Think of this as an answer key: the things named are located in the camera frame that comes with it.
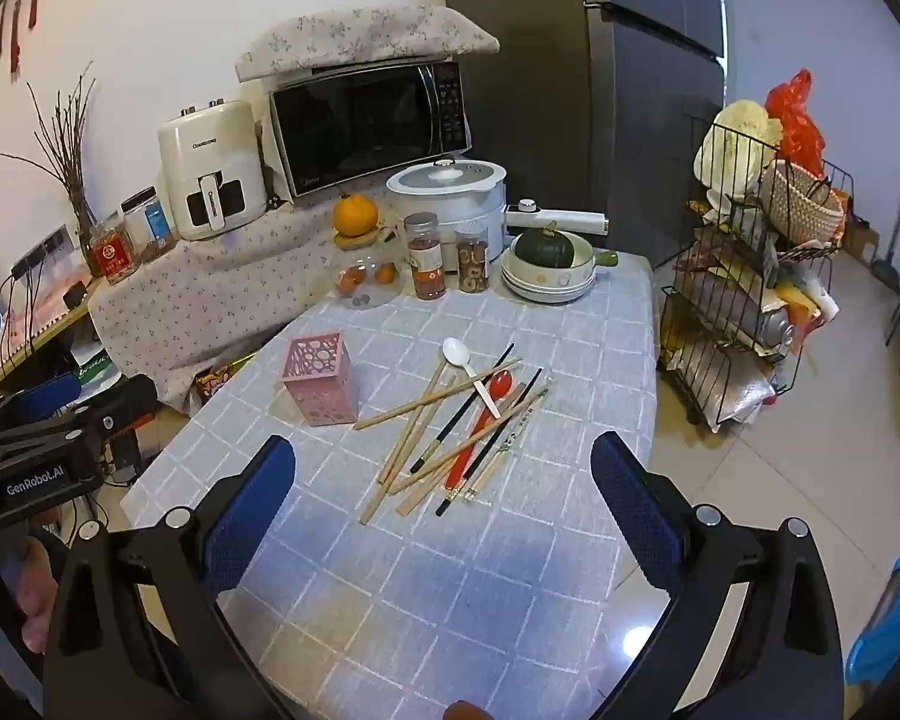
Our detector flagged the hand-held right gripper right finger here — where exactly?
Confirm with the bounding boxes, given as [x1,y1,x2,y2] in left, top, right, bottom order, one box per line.
[547,431,847,720]

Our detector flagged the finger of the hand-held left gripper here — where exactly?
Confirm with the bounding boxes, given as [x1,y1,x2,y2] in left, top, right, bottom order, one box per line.
[0,373,85,432]
[66,373,160,441]

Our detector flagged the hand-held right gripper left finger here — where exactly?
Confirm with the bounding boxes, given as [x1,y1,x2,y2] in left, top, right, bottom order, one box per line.
[45,435,297,720]

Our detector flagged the wooden chopstick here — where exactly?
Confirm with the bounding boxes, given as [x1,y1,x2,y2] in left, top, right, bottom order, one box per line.
[461,390,550,500]
[360,380,458,524]
[355,358,524,432]
[379,364,449,485]
[396,390,530,517]

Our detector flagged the pink cutout utensil holder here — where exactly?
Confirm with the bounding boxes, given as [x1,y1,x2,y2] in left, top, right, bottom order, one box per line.
[283,330,361,428]

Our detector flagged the red plastic spoon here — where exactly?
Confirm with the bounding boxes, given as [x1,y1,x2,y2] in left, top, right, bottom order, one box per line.
[441,369,512,492]

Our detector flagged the person's left hand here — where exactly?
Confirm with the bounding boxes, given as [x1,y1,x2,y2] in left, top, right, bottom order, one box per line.
[11,538,72,653]

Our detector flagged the floral cabinet cloth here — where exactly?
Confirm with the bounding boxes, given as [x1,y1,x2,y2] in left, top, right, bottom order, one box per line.
[88,199,391,415]

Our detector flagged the pale printed chopstick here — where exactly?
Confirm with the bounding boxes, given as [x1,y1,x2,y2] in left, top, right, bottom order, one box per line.
[495,385,554,458]

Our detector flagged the red label jar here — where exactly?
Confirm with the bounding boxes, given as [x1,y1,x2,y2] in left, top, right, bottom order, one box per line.
[88,214,142,284]

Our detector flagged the grey checked tablecloth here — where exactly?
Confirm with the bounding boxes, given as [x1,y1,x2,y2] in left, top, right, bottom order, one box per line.
[120,251,657,720]

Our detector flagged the clear jar with blue label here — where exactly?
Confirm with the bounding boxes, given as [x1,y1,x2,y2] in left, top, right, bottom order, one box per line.
[121,187,177,262]

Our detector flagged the black chopstick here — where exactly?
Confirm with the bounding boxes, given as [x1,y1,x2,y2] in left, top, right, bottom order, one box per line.
[411,345,515,473]
[436,369,545,517]

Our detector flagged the dry branches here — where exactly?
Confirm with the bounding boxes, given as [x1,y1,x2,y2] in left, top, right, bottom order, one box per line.
[0,64,98,241]

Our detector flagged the white plastic spoon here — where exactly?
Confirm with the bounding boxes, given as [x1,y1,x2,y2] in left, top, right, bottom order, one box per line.
[441,337,502,419]

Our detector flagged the white air fryer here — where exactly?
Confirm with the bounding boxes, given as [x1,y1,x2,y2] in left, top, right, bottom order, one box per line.
[157,99,265,242]

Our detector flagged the clear glass jar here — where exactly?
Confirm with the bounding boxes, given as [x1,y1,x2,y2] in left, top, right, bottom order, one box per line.
[330,229,404,310]

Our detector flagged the blue plastic stool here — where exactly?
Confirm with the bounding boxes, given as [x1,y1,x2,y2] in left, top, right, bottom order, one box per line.
[846,551,900,691]

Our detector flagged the green kabocha squash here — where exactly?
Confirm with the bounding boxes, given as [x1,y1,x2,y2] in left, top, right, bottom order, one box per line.
[513,221,577,271]

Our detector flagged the large orange fruit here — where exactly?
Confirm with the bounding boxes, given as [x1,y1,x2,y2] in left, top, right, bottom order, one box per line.
[334,193,378,235]

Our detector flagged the jar of red dried berries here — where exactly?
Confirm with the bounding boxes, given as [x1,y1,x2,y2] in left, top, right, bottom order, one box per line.
[403,213,446,299]

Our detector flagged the woven basket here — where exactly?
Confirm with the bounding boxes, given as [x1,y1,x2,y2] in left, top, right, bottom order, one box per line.
[761,159,845,248]

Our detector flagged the cardboard box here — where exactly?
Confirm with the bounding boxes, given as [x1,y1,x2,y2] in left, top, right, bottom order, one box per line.
[844,217,878,256]

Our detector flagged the white electric cooking pot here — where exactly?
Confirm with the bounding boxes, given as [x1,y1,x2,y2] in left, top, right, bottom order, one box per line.
[386,159,508,275]

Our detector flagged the black microwave oven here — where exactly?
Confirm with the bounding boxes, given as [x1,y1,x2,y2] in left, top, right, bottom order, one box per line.
[270,60,473,200]

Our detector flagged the napa cabbage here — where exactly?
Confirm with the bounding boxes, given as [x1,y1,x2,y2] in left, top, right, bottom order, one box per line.
[694,100,785,192]

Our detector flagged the grey refrigerator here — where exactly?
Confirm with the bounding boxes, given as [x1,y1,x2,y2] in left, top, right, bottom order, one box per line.
[439,0,727,271]

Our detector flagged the red plastic bag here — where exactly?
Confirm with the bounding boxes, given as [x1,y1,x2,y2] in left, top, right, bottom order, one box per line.
[765,69,826,166]

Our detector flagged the floral microwave cover cloth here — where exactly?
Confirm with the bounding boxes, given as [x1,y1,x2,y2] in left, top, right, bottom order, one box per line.
[235,4,500,83]

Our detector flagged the black wire rack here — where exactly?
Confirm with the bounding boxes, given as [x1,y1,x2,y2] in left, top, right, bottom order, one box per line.
[656,120,856,432]

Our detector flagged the cream bowl with green handle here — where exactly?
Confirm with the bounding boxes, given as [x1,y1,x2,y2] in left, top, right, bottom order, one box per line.
[504,235,620,293]

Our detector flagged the jar of dried ring slices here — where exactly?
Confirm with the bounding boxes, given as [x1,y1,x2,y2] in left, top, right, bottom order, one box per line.
[455,229,490,292]

